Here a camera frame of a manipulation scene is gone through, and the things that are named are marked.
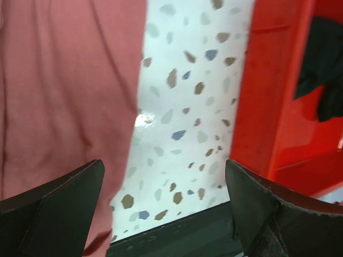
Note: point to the red plastic tray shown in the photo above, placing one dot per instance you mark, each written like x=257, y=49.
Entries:
x=275, y=135

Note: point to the black t shirt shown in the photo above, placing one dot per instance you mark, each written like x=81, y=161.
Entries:
x=322, y=66

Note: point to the pink t shirt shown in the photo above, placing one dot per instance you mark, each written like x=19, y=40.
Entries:
x=69, y=77

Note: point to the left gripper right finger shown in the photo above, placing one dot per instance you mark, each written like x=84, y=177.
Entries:
x=273, y=220

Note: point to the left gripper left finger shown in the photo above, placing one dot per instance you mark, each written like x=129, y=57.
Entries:
x=52, y=219

